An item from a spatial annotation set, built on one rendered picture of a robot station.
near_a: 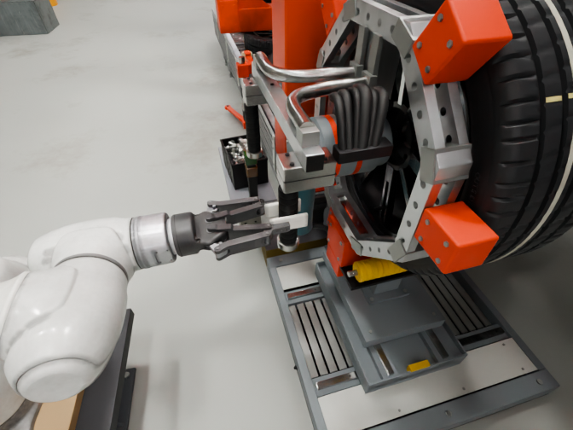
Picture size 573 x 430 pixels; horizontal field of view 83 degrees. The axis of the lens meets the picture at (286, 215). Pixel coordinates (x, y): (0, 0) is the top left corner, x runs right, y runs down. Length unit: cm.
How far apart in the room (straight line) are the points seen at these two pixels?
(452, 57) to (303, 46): 61
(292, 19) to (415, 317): 101
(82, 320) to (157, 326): 106
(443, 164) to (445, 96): 11
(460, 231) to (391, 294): 73
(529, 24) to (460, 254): 34
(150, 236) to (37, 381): 23
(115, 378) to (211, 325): 47
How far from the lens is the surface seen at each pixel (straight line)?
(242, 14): 299
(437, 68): 53
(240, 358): 136
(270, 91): 69
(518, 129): 57
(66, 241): 58
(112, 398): 109
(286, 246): 64
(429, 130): 55
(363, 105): 52
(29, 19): 604
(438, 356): 127
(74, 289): 48
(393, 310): 124
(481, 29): 53
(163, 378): 140
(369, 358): 122
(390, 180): 87
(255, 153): 89
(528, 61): 60
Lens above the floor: 124
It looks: 43 degrees down
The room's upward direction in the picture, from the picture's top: straight up
